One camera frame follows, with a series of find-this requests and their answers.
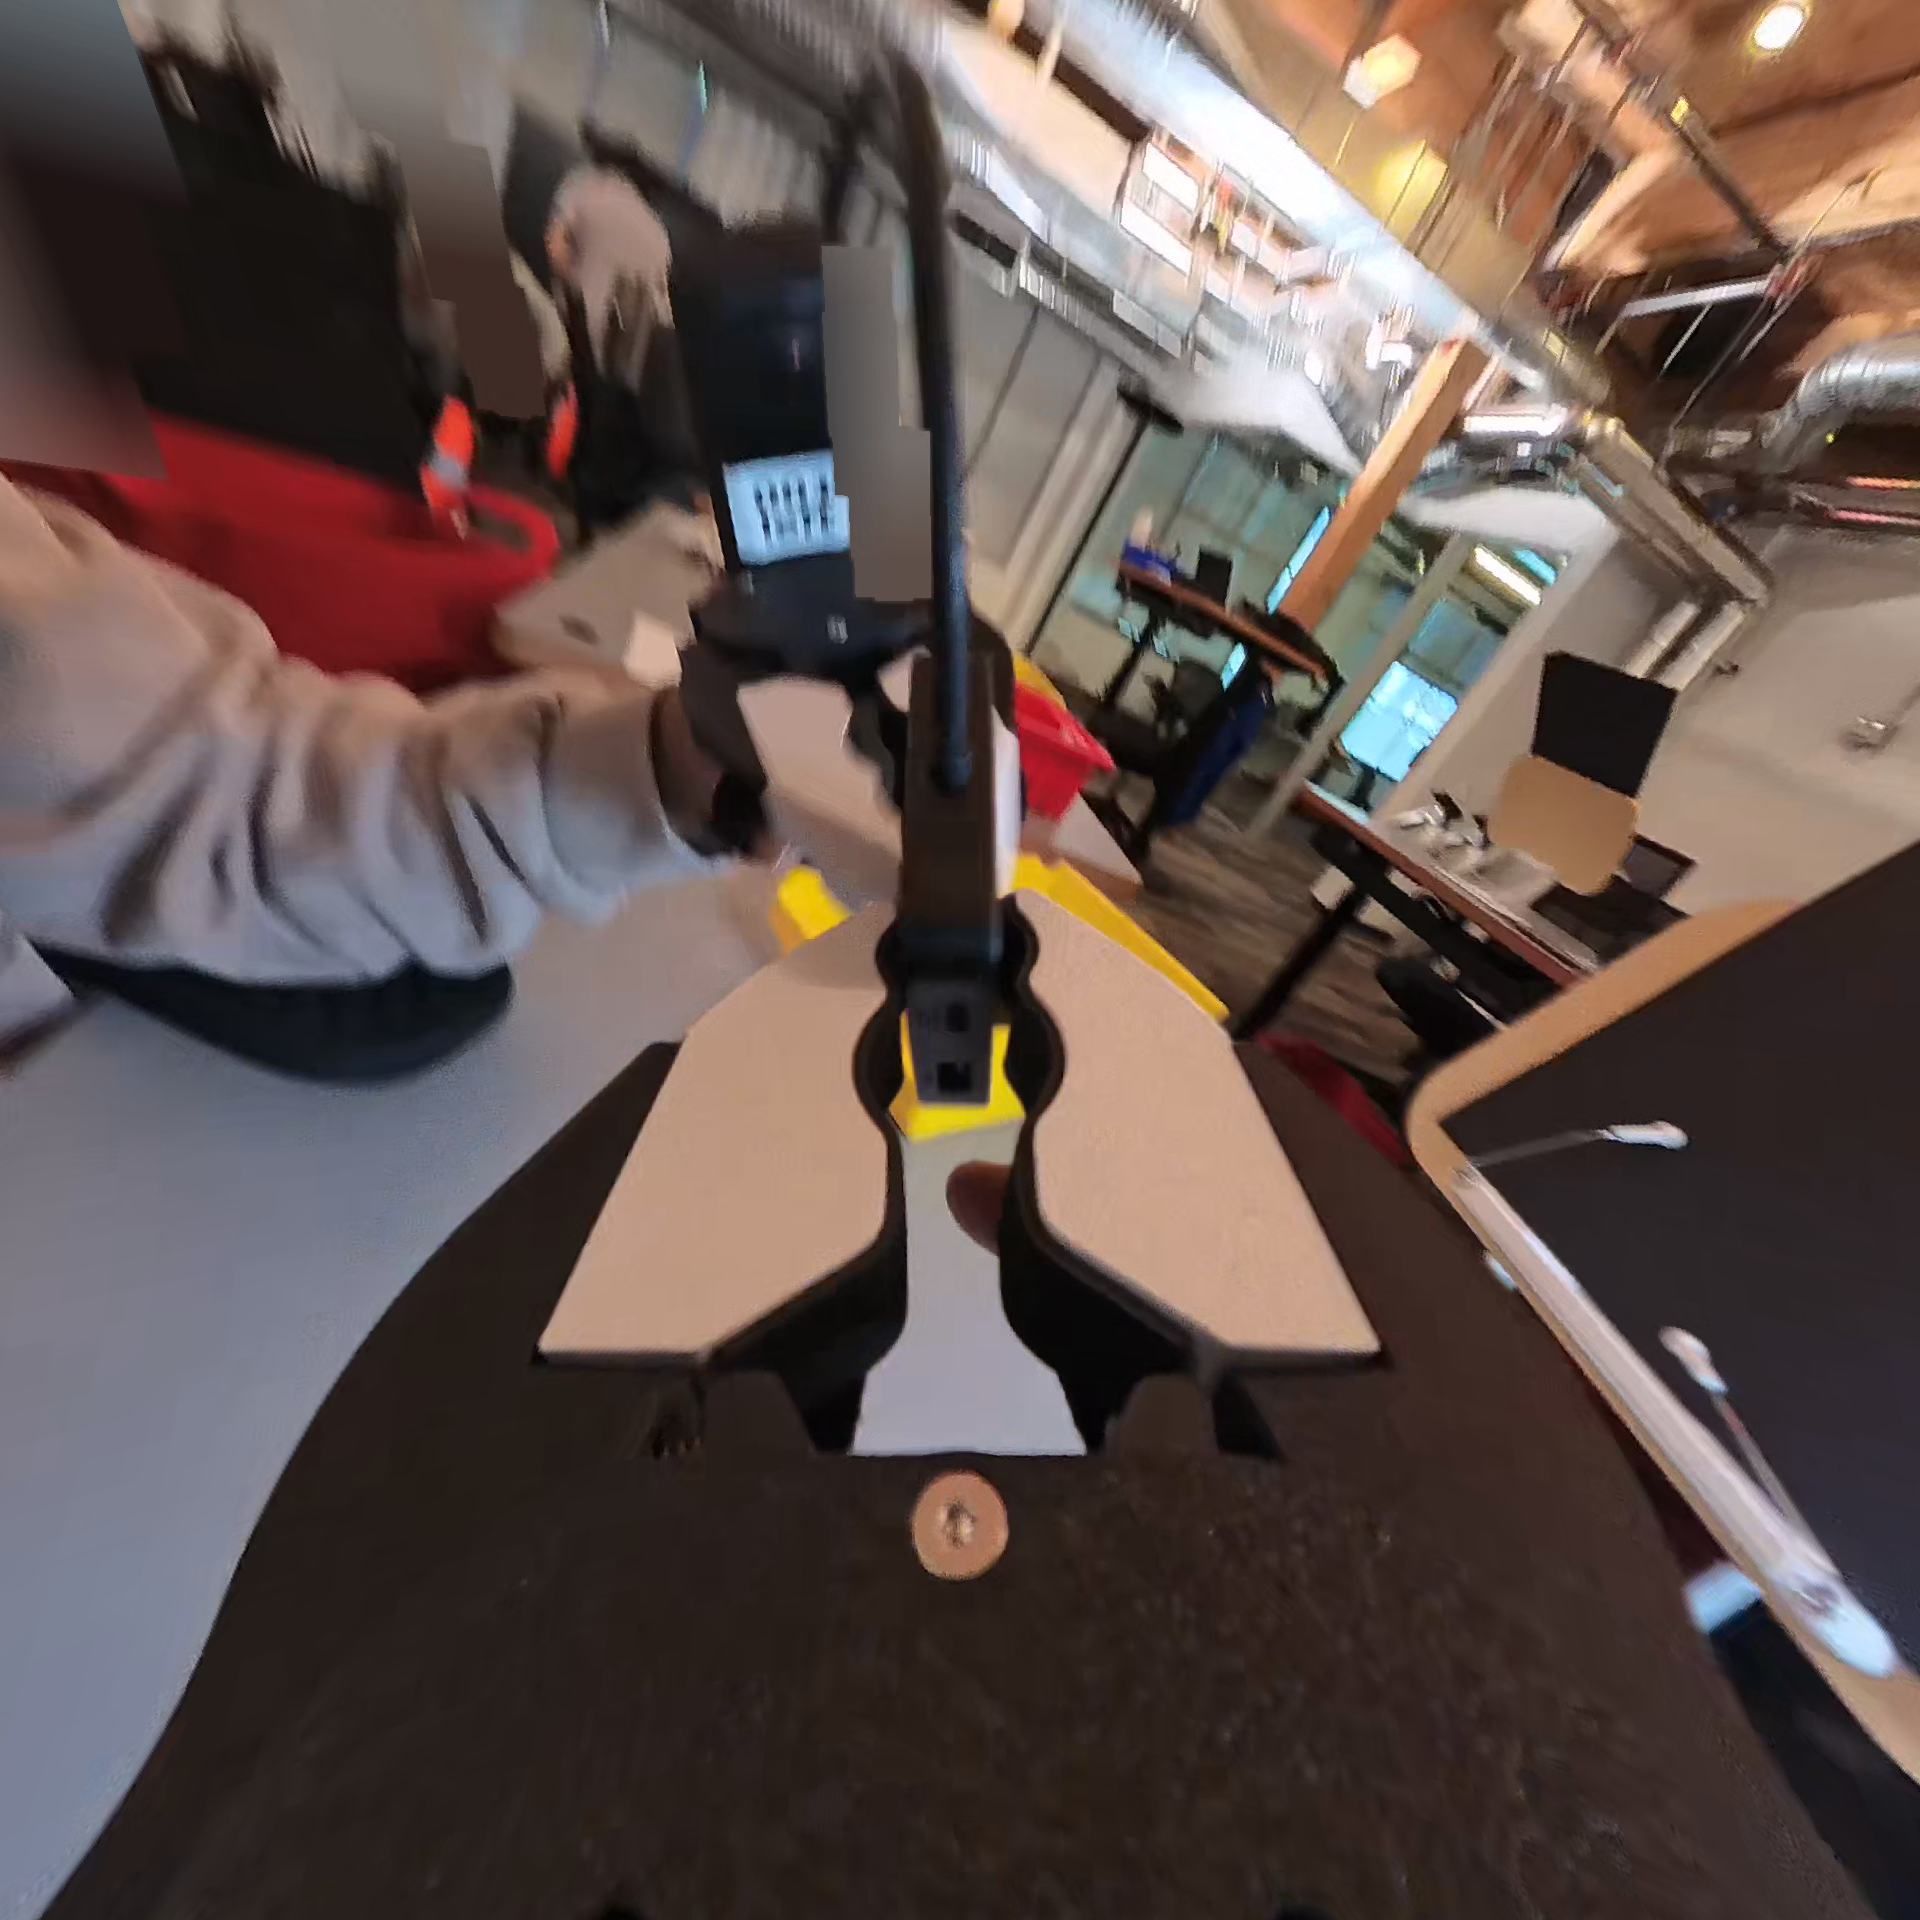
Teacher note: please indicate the wooden post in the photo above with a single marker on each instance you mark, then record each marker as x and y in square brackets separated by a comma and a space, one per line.
[1394, 480]

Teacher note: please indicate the yellow plastic bin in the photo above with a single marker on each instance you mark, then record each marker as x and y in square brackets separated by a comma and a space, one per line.
[805, 908]

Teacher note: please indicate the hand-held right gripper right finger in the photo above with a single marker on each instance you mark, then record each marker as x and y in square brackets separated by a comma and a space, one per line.
[1188, 1201]

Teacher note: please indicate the tan cardboard sheet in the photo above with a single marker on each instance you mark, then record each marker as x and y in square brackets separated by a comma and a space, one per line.
[1562, 826]

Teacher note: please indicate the large red object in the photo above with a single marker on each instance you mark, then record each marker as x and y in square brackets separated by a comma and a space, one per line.
[301, 540]

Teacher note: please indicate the silver air duct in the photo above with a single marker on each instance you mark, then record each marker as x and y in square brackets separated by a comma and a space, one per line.
[1831, 392]

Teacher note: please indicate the cluttered wooden desk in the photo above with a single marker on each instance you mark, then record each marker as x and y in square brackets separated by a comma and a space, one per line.
[1470, 902]

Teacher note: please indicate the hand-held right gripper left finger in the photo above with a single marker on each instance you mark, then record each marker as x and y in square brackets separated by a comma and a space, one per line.
[736, 1201]

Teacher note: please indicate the black panel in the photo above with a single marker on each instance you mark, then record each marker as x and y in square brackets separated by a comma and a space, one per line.
[1605, 716]

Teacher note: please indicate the red plastic bin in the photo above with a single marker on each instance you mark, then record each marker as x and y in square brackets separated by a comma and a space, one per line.
[1066, 751]

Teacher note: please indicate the person's left forearm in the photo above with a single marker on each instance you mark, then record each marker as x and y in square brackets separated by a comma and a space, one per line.
[301, 779]

